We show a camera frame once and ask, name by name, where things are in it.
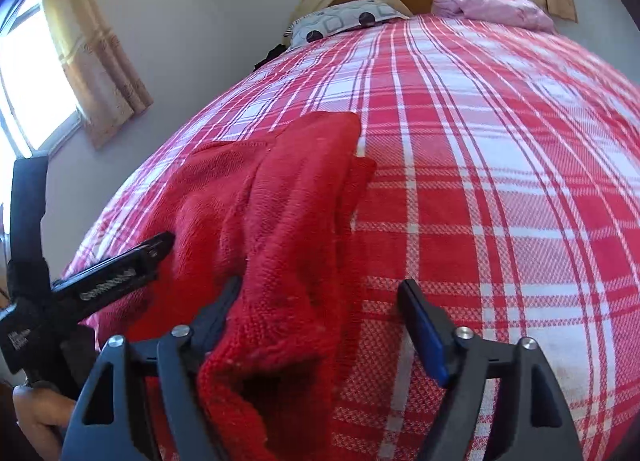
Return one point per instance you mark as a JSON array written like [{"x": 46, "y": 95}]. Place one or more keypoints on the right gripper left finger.
[{"x": 112, "y": 419}]

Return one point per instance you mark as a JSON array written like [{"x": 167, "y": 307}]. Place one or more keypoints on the red knitted sweater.
[{"x": 275, "y": 211}]

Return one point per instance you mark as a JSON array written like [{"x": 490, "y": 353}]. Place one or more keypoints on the black item beside pillow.
[{"x": 272, "y": 54}]

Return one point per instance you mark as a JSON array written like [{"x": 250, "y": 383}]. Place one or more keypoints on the pink folded blanket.
[{"x": 523, "y": 14}]

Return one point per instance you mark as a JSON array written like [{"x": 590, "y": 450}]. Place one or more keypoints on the beige side window curtain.
[{"x": 108, "y": 90}]

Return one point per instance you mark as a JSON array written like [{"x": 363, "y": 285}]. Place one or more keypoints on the left hand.
[{"x": 39, "y": 412}]

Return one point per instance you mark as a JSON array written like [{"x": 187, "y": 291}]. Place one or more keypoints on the grey patterned pillow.
[{"x": 336, "y": 19}]

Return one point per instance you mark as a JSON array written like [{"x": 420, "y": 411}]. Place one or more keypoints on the red white plaid bedsheet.
[{"x": 506, "y": 184}]

